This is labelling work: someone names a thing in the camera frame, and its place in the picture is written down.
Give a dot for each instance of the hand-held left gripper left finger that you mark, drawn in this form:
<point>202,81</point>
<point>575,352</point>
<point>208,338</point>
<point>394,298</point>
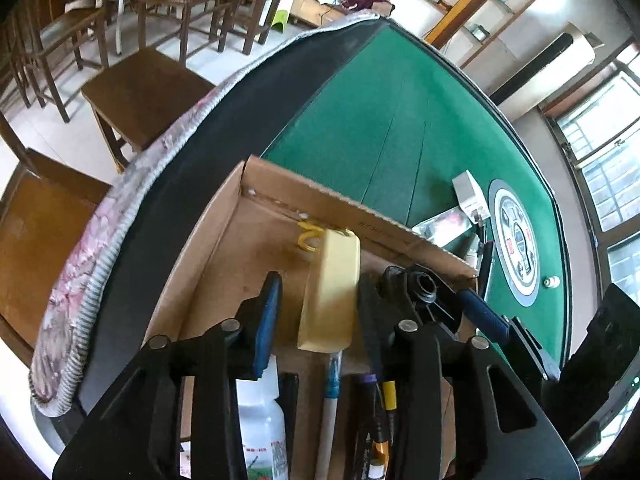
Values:
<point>267,325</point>

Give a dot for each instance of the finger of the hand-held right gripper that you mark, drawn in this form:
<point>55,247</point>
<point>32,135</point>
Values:
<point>482,310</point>

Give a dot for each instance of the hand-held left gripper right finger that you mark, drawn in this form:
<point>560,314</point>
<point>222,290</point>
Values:
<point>370,330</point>

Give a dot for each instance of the pale yellow block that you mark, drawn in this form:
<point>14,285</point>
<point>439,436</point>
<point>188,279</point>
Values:
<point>332,300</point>

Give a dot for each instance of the black plastic device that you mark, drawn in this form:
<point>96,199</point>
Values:
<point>425,292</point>

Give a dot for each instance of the brown cardboard box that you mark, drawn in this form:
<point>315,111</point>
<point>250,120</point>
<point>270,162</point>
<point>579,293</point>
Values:
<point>225,260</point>

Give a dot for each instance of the thin black pen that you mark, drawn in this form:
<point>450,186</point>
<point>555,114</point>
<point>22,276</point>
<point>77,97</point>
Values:
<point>484,265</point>

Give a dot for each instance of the yellow orange marker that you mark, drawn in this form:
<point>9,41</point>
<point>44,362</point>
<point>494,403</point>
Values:
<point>387,397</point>

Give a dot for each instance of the round grey control panel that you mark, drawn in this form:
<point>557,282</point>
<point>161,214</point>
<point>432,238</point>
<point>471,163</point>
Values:
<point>517,245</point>

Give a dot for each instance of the white plastic fitting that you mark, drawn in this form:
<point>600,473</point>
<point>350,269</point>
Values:
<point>551,281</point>

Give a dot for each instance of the white pen teal band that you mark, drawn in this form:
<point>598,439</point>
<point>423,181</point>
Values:
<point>330,400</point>

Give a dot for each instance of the silver foil packet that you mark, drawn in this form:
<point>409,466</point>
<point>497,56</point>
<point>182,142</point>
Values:
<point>445,225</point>

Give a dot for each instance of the yellow plastic hook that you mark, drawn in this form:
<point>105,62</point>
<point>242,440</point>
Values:
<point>306,240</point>

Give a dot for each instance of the white plastic bottle green label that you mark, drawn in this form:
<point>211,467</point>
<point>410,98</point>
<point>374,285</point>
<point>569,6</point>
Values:
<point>260,425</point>

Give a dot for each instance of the white power adapter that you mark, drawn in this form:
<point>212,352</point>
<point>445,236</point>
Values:
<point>470,192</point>

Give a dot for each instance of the floral quilted table cover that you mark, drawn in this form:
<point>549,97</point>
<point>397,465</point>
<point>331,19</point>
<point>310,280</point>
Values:
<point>95,240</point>

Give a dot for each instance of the barred window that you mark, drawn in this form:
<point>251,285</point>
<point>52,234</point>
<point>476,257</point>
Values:
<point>610,160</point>

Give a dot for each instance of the green felt mahjong table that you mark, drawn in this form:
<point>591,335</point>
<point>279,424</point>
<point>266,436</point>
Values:
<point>375,110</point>

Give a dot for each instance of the standing air conditioner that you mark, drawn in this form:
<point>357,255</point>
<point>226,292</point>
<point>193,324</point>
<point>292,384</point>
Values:
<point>545,67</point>

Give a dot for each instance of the wooden stool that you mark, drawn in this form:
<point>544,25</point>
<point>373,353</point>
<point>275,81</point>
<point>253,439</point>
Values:
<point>145,90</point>

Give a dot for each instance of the wooden framed white shelving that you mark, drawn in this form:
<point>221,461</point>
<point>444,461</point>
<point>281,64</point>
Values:
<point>470,2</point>

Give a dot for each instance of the green plastic stool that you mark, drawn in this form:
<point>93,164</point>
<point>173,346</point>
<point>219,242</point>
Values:
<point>282,15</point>

